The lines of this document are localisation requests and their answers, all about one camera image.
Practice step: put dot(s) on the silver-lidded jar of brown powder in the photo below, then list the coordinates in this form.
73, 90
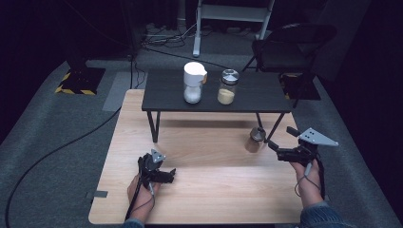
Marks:
255, 139

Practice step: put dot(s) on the black yellow striped stand base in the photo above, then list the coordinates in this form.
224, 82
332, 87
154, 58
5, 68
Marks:
304, 87
80, 80

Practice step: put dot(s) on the black raised shelf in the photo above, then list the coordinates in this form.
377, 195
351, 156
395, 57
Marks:
259, 91

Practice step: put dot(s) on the person's left hand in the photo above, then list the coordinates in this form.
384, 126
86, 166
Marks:
141, 198

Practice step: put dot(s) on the person's right hand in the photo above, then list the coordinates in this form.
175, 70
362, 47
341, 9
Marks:
307, 183

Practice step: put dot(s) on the white metal stand frame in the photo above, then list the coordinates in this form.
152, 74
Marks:
233, 12

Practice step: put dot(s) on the grey floor mat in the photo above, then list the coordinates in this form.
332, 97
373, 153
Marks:
118, 91

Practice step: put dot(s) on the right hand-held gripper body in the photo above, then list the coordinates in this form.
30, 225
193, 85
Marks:
302, 153

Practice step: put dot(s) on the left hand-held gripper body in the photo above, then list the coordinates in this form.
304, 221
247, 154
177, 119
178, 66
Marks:
150, 166

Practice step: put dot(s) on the silver-lidded jar of beige powder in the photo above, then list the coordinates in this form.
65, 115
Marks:
227, 88

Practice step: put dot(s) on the black folding chair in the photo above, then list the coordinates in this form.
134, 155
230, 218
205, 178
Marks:
294, 47

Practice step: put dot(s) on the grey tape strip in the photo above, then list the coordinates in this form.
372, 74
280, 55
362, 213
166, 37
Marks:
96, 194

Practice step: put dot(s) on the white-lidded jar of white powder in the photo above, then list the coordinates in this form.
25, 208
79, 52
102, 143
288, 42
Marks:
194, 82

